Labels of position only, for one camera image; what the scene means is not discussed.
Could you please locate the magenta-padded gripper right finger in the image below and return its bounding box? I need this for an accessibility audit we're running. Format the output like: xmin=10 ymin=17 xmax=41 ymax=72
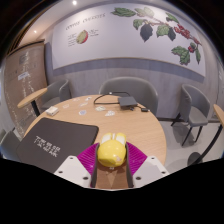
xmin=125 ymin=141 xmax=170 ymax=189

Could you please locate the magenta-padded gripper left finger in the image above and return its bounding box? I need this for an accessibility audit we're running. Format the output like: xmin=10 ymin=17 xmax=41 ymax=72
xmin=53 ymin=142 xmax=100 ymax=189

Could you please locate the black mouse pad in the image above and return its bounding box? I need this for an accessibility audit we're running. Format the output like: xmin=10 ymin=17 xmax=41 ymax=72
xmin=15 ymin=117 xmax=100 ymax=174

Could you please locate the grey upholstered chair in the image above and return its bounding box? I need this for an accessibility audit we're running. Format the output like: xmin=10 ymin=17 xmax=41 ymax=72
xmin=41 ymin=78 xmax=73 ymax=111
xmin=98 ymin=76 xmax=160 ymax=116
xmin=170 ymin=83 xmax=212 ymax=147
xmin=0 ymin=129 xmax=21 ymax=160

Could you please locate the flat black device box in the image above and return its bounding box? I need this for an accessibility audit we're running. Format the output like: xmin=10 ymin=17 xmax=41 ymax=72
xmin=117 ymin=96 xmax=139 ymax=111

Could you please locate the brown wall board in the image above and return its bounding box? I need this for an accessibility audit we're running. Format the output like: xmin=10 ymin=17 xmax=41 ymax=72
xmin=3 ymin=41 xmax=48 ymax=138

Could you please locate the white botanical wall poster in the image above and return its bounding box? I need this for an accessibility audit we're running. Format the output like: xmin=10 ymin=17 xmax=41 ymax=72
xmin=51 ymin=3 xmax=207 ymax=78

